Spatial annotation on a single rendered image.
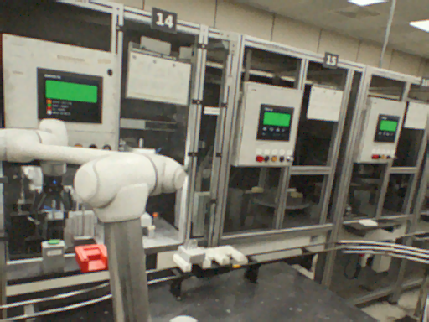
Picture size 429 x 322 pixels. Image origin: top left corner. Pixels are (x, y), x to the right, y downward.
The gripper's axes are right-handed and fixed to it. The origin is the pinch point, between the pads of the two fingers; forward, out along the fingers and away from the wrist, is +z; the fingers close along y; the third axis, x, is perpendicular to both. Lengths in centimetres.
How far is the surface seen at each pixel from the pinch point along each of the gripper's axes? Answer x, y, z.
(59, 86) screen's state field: -7, -3, -54
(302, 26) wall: -369, -457, -212
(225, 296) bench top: 14, -82, 44
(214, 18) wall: -370, -276, -188
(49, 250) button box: 2.9, 1.5, 11.4
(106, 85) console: -9, -22, -57
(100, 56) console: -9, -19, -68
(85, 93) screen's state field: -7, -13, -53
